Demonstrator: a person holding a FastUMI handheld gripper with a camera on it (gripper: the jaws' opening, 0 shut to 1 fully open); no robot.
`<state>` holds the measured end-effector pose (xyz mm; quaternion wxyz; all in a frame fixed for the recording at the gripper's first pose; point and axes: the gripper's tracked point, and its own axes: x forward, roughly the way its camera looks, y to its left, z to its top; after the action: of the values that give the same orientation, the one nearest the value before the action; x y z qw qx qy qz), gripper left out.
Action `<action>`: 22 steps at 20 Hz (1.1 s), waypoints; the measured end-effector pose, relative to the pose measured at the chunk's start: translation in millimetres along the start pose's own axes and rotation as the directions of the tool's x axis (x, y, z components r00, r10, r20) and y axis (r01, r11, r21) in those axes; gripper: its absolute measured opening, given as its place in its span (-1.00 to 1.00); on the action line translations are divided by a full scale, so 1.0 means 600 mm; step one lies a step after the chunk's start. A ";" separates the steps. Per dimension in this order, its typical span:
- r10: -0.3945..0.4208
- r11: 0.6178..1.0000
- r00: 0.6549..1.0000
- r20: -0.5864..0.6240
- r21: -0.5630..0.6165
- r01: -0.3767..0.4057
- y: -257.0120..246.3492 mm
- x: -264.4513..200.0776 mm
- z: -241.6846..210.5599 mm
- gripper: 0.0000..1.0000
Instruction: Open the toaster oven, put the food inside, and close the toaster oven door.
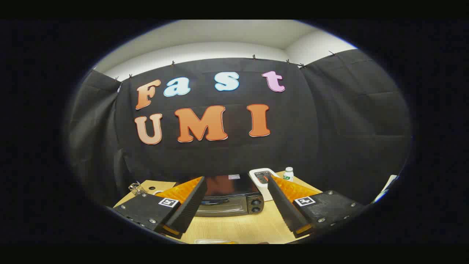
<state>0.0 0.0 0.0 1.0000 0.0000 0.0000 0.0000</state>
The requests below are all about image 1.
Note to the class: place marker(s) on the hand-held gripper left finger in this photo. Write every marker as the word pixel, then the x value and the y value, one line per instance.
pixel 190 205

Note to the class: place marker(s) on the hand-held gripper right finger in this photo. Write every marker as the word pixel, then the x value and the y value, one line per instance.
pixel 284 205

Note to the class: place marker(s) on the black toaster oven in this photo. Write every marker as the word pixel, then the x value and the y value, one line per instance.
pixel 234 190

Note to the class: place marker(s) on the small white bottle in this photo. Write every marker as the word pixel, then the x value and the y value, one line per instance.
pixel 288 174

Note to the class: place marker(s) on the clear glass plate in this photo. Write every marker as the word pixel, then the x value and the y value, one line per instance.
pixel 209 241

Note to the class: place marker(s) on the black backdrop cloth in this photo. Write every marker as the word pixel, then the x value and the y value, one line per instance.
pixel 311 121

